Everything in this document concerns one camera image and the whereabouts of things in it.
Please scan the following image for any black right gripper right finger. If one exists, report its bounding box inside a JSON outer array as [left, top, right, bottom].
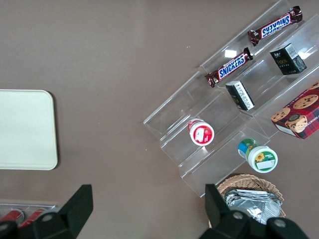
[[198, 183, 269, 239]]

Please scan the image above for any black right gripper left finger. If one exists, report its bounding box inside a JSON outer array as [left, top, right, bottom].
[[17, 184, 94, 239]]

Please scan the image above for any foil wrapped pack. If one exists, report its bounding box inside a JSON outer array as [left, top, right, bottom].
[[225, 193, 283, 226], [231, 188, 279, 200]]

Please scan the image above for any Snickers chocolate bar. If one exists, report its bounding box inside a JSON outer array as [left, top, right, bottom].
[[204, 47, 254, 89], [247, 5, 304, 47]]

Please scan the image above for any clear acrylic bottle rack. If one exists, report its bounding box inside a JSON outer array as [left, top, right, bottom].
[[0, 202, 59, 226]]

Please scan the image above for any cream rectangular tray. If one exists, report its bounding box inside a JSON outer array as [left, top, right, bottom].
[[0, 89, 59, 171]]

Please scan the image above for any clear acrylic stepped display stand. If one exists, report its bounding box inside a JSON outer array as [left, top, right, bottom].
[[143, 0, 319, 199]]

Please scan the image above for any small black carton box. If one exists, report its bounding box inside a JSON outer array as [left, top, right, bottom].
[[270, 43, 308, 76], [225, 80, 256, 112]]

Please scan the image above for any red tartan cookie box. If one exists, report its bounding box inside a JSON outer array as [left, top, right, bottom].
[[270, 80, 319, 140]]

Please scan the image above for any light wicker basket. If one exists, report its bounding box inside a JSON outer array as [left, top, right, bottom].
[[208, 173, 286, 229]]

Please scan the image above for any red lid yogurt cup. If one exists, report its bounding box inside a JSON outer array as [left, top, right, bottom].
[[187, 119, 216, 146]]

